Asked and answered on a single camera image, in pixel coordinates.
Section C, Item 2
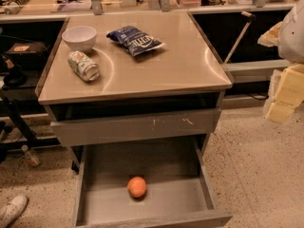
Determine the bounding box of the plastic bottle on floor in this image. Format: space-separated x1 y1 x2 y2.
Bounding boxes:
21 144 41 167

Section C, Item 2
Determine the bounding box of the white shoe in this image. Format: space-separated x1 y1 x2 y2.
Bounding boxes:
0 195 29 228

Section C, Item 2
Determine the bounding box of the open middle drawer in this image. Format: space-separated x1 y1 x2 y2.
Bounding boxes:
72 137 232 228

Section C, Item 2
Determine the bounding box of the green white soda can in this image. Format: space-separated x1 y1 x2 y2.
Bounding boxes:
67 51 100 82

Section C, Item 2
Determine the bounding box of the closed top drawer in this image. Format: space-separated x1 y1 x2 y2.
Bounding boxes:
51 108 220 147

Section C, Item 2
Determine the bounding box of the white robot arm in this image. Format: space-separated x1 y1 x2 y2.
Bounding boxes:
257 0 304 124

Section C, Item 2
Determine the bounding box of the black cable on floor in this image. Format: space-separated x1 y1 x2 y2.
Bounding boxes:
246 92 270 101

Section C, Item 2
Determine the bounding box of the grey drawer cabinet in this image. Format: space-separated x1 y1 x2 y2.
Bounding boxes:
34 10 236 228

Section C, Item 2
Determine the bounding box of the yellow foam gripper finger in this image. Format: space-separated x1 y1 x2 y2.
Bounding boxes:
264 64 304 124

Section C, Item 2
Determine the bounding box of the orange fruit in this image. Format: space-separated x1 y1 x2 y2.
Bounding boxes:
127 177 147 199

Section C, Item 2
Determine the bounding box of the black bag on shelf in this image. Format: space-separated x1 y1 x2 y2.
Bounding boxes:
4 42 48 70

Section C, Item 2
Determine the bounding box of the white bowl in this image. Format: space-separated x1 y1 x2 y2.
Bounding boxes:
62 26 97 52

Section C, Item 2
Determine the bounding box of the blue chip bag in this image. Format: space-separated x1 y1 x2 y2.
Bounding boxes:
106 26 164 56

